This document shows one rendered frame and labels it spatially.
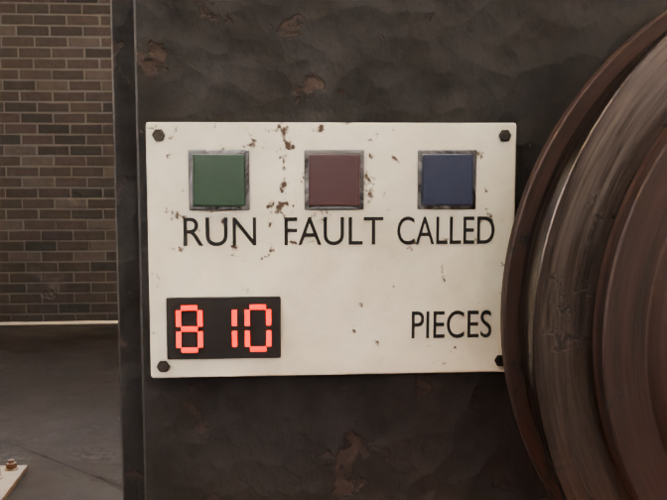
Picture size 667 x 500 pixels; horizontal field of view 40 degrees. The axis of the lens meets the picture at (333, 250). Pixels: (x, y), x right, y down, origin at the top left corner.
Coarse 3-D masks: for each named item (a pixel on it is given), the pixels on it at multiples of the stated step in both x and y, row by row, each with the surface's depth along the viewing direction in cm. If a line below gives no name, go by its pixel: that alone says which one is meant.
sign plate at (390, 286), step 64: (192, 128) 63; (256, 128) 64; (320, 128) 64; (384, 128) 64; (448, 128) 65; (512, 128) 65; (192, 192) 63; (256, 192) 64; (384, 192) 65; (512, 192) 65; (192, 256) 64; (256, 256) 64; (320, 256) 65; (384, 256) 65; (448, 256) 65; (192, 320) 64; (256, 320) 65; (320, 320) 65; (384, 320) 66; (448, 320) 66
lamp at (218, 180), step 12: (204, 156) 63; (216, 156) 63; (228, 156) 63; (240, 156) 63; (204, 168) 63; (216, 168) 63; (228, 168) 63; (240, 168) 63; (204, 180) 63; (216, 180) 63; (228, 180) 63; (240, 180) 63; (204, 192) 63; (216, 192) 63; (228, 192) 63; (240, 192) 63; (204, 204) 63; (216, 204) 63; (228, 204) 63; (240, 204) 64
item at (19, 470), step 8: (8, 464) 345; (16, 464) 347; (0, 472) 339; (8, 472) 343; (16, 472) 343; (24, 472) 347; (0, 480) 335; (8, 480) 335; (16, 480) 336; (0, 488) 327; (8, 488) 327; (0, 496) 320
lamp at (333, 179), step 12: (312, 156) 64; (324, 156) 64; (336, 156) 64; (348, 156) 64; (312, 168) 64; (324, 168) 64; (336, 168) 64; (348, 168) 64; (312, 180) 64; (324, 180) 64; (336, 180) 64; (348, 180) 64; (312, 192) 64; (324, 192) 64; (336, 192) 64; (348, 192) 64; (312, 204) 64; (324, 204) 64; (336, 204) 64; (348, 204) 64
